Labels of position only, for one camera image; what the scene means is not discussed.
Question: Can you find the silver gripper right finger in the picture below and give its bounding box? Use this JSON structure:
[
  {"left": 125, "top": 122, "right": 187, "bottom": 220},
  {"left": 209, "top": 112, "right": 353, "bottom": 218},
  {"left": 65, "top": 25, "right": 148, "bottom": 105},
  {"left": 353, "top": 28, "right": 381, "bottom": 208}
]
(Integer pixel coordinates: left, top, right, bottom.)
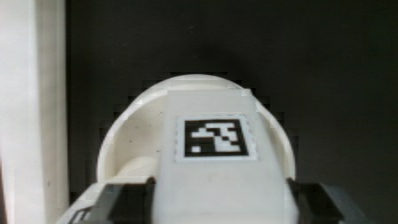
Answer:
[{"left": 285, "top": 179, "right": 355, "bottom": 224}]

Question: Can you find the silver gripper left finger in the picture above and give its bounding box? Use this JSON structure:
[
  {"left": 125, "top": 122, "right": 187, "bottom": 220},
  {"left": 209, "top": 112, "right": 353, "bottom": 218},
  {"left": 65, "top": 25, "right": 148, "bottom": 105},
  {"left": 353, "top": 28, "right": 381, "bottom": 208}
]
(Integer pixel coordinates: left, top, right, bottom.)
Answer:
[{"left": 86, "top": 178, "right": 156, "bottom": 224}]

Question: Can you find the white round stool seat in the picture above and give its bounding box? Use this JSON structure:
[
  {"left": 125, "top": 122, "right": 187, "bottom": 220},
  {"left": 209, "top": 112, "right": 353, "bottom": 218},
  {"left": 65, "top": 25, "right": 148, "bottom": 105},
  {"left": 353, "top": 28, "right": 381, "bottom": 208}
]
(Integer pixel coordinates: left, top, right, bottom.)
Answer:
[{"left": 54, "top": 74, "right": 294, "bottom": 224}]

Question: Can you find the white stool leg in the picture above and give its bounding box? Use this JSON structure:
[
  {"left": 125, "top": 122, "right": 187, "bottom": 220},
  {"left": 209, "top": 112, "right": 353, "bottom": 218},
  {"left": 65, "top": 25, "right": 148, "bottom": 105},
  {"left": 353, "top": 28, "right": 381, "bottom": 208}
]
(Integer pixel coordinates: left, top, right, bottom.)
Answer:
[{"left": 152, "top": 90, "right": 298, "bottom": 224}]

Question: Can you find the white U-shaped fence frame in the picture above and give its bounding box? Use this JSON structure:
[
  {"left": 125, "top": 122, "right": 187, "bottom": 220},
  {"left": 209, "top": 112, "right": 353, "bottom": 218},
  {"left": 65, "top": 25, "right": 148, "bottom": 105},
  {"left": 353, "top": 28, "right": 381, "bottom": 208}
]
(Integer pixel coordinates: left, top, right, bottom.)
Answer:
[{"left": 0, "top": 0, "right": 67, "bottom": 224}]

